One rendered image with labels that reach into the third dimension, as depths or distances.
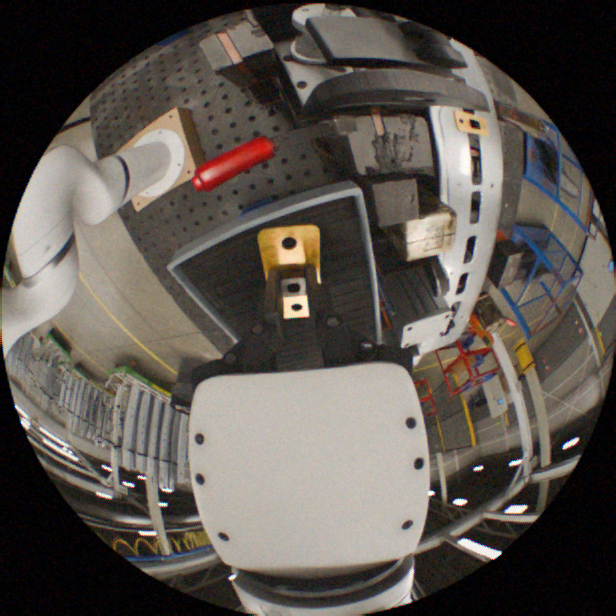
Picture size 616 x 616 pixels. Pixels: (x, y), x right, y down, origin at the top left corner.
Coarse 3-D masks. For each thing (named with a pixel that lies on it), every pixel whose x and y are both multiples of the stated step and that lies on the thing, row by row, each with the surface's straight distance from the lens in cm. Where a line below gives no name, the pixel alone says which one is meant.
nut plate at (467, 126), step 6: (456, 114) 38; (462, 114) 39; (468, 114) 40; (456, 120) 37; (468, 120) 39; (474, 120) 39; (480, 120) 42; (456, 126) 38; (462, 126) 38; (468, 126) 39; (474, 126) 39; (480, 126) 42; (486, 126) 43; (474, 132) 40; (480, 132) 42; (486, 132) 43
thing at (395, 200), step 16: (336, 160) 38; (352, 176) 29; (368, 176) 23; (384, 176) 22; (400, 176) 22; (368, 192) 22; (384, 192) 21; (400, 192) 21; (416, 192) 22; (368, 208) 24; (384, 208) 21; (400, 208) 22; (416, 208) 23; (384, 224) 22
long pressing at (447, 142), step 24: (456, 48) 47; (480, 72) 49; (432, 120) 34; (432, 144) 35; (456, 144) 37; (480, 144) 42; (456, 168) 38; (456, 192) 39; (480, 192) 44; (480, 216) 46; (456, 240) 44; (480, 240) 49; (456, 264) 48; (480, 264) 54; (456, 288) 55; (480, 288) 63; (456, 312) 64; (456, 336) 79
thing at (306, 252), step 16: (304, 224) 13; (272, 240) 13; (304, 240) 13; (272, 256) 14; (288, 256) 14; (304, 256) 14; (288, 272) 15; (304, 272) 15; (288, 288) 15; (304, 288) 15; (288, 304) 17; (304, 304) 17
